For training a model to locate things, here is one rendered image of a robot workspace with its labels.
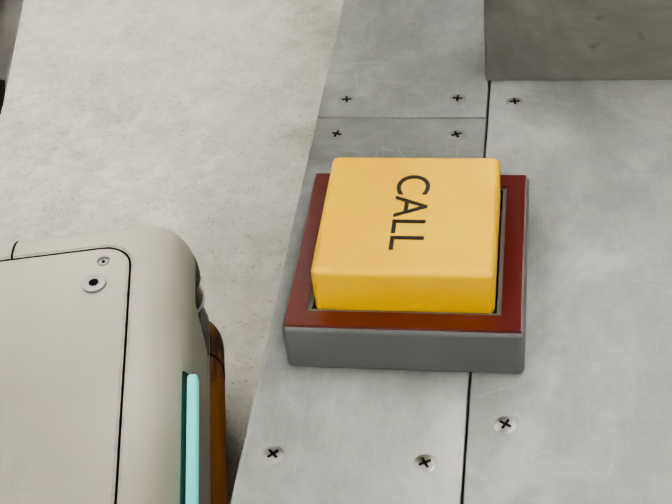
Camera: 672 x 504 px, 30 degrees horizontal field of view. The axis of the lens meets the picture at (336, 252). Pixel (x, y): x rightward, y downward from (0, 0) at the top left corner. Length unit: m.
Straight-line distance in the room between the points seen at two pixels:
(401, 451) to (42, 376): 0.80
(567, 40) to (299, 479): 0.23
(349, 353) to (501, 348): 0.05
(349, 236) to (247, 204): 1.32
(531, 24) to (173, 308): 0.75
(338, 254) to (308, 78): 1.54
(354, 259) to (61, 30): 1.79
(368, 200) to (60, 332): 0.81
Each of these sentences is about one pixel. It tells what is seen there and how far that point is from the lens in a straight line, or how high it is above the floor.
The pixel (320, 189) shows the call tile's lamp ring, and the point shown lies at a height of 0.82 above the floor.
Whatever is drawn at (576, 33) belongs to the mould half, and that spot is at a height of 0.82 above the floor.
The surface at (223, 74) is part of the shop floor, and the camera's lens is 1.99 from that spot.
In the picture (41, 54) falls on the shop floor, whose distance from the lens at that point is 2.13.
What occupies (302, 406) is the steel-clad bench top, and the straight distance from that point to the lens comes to 0.42.
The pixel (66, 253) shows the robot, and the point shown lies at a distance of 1.30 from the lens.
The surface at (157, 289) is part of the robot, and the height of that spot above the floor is 0.28.
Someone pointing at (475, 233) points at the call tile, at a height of 0.84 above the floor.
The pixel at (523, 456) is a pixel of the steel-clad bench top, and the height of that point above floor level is 0.80.
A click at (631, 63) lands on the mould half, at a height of 0.81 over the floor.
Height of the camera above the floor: 1.12
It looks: 43 degrees down
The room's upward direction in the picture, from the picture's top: 8 degrees counter-clockwise
